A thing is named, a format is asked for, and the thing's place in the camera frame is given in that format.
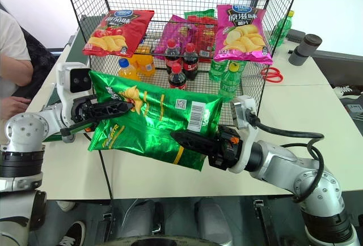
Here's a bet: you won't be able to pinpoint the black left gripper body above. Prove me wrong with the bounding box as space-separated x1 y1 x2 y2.
70 95 99 125

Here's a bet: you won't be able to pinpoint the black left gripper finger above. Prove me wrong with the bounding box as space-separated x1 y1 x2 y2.
85 100 134 120

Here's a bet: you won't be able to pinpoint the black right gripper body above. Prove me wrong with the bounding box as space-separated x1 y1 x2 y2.
208 125 245 172

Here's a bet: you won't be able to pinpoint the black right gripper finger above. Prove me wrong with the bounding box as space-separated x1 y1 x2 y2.
170 130 221 159

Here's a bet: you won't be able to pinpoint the green potato chips bag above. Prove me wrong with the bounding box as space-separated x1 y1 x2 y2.
87 70 225 172

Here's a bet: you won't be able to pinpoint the bare person hand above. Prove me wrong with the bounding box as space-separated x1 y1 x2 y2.
0 95 32 121

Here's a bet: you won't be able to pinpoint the black bar with green stripe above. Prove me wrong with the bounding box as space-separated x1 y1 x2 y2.
59 120 99 144

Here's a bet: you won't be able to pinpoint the orange soda bottle blue cap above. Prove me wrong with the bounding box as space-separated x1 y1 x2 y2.
117 58 141 82

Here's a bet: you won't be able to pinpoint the black chair back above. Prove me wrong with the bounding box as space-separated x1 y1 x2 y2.
16 27 58 99

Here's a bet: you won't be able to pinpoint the green soda bottle yellow cap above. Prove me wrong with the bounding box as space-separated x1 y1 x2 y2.
269 10 296 47
219 61 242 103

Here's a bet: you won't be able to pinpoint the cola bottle red cap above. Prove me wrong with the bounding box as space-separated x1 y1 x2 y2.
182 43 200 81
168 63 188 91
164 39 183 74

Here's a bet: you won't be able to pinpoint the red potato chips bag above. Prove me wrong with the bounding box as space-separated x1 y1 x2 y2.
82 9 155 58

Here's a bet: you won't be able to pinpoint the person in white shirt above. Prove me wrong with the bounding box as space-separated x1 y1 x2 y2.
0 1 35 98

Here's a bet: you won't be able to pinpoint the white shoe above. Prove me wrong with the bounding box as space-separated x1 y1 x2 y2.
56 200 77 213

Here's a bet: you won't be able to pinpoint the purple snack bag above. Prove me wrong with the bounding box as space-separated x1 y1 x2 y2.
153 14 198 57

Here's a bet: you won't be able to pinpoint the red snack bag green top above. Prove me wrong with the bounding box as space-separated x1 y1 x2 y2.
184 9 220 60

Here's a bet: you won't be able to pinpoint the pink potato chips bag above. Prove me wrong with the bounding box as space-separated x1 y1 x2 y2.
213 3 274 65

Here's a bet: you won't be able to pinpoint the black sneaker white sole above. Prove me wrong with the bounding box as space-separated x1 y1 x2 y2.
56 220 87 246

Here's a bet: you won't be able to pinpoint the grey cylinder stack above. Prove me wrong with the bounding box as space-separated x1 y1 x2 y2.
288 33 323 66

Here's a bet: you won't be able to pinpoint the grey box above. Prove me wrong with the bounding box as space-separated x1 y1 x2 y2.
339 95 363 122

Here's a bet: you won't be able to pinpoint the black and white patterned object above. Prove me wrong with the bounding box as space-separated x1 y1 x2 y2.
332 84 363 99

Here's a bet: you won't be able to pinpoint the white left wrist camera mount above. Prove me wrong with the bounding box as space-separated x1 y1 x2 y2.
56 62 95 129

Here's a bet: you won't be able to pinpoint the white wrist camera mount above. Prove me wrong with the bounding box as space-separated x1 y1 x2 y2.
226 95 260 173
56 62 95 129

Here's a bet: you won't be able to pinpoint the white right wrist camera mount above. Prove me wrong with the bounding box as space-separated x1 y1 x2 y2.
226 95 260 173

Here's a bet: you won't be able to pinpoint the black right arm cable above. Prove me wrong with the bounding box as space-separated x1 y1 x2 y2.
247 109 326 202

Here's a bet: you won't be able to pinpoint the thin black cable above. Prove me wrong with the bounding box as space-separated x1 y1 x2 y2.
83 132 114 201

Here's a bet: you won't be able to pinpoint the red handled scissors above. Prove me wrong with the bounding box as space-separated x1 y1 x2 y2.
260 66 285 83

